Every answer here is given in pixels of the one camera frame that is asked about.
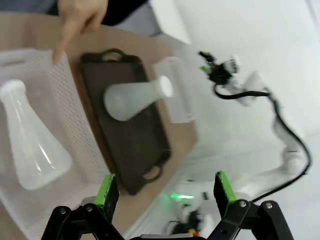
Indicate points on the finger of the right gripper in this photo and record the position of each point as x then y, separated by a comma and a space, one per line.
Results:
205, 55
204, 69

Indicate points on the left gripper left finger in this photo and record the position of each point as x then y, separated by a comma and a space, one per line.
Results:
106, 192

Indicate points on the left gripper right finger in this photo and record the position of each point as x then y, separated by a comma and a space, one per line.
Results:
225, 192

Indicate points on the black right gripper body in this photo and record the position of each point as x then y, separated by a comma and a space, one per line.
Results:
222, 71

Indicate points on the translucent white conical flask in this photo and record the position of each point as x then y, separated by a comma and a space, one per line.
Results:
130, 100
32, 150

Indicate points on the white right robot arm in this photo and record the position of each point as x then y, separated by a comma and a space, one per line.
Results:
287, 142

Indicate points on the person's right hand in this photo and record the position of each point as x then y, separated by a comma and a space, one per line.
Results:
80, 17

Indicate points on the white perforated plastic basket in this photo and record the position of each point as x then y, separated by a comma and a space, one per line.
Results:
82, 120
178, 100

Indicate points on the dark brown plastic tray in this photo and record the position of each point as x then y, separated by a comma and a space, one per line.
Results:
130, 140

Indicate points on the person in black sweater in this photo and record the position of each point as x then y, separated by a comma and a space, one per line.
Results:
125, 12

